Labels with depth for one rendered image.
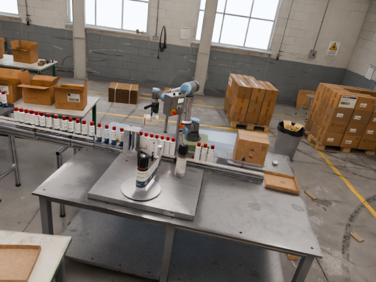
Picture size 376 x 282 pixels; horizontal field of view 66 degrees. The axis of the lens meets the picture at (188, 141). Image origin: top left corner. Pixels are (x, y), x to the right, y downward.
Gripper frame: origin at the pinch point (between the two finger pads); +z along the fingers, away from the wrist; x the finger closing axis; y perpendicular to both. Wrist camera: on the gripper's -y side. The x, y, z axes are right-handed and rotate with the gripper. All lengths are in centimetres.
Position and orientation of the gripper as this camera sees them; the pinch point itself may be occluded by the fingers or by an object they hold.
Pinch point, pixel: (151, 118)
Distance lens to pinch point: 331.8
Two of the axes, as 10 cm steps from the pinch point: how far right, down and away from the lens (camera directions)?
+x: -0.1, -4.3, 9.0
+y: 9.9, 1.3, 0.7
